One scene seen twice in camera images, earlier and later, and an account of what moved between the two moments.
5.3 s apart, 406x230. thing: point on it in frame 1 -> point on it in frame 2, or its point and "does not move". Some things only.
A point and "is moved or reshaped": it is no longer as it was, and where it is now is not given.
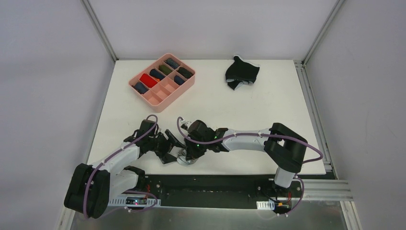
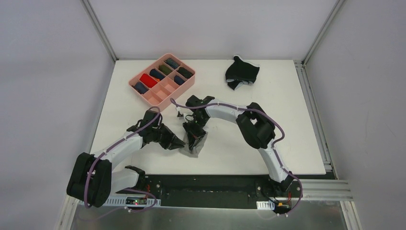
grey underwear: x=181 y=158 is moved or reshaped
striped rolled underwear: x=170 y=62 does not move
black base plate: x=216 y=190 does not move
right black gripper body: x=189 y=152 -> x=193 y=128
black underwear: x=240 y=72 does not move
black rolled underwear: x=184 y=73 does not move
